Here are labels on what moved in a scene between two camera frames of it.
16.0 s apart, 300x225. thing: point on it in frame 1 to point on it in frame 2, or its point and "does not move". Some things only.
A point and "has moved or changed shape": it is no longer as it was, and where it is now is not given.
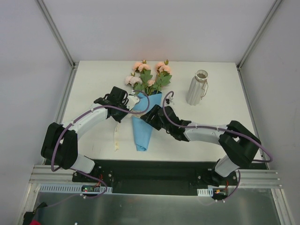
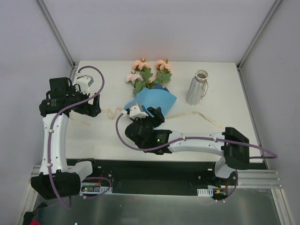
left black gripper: [126, 108] to [93, 107]
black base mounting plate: [156, 177] does not move
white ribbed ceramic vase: [194, 93] does not move
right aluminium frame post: [257, 35] does not move
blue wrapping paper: [142, 130] has moved or changed shape
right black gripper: [154, 116] to [154, 116]
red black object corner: [28, 216] does not move
